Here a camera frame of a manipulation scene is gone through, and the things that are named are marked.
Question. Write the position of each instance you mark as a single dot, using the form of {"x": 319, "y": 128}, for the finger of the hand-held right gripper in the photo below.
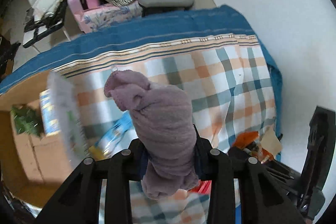
{"x": 281, "y": 174}

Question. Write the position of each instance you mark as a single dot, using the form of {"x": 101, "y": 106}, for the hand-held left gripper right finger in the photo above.
{"x": 200, "y": 161}

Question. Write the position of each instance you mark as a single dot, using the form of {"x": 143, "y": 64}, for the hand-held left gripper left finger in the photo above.
{"x": 137, "y": 158}

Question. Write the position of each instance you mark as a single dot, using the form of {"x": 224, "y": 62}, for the mauve towel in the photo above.
{"x": 162, "y": 119}

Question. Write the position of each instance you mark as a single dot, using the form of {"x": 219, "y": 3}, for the cardboard box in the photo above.
{"x": 15, "y": 161}

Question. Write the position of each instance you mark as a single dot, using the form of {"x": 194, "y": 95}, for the red packet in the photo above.
{"x": 203, "y": 187}

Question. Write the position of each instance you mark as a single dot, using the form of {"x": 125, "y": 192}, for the blue and yellow packet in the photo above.
{"x": 113, "y": 134}

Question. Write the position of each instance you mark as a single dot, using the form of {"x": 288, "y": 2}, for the brown paper piece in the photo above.
{"x": 271, "y": 141}

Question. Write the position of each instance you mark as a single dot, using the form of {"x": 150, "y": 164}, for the orange packet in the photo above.
{"x": 246, "y": 138}

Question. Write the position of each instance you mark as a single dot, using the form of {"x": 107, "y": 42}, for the white plastic packet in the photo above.
{"x": 65, "y": 113}

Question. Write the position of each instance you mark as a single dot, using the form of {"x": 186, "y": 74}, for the blue plaid blanket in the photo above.
{"x": 210, "y": 69}

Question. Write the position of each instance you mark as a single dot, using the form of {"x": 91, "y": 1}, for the blue printed packet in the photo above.
{"x": 50, "y": 113}

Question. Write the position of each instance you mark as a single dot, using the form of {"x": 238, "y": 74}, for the floral fabric bag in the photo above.
{"x": 110, "y": 15}

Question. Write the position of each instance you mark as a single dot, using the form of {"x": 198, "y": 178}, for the pink case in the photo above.
{"x": 78, "y": 3}

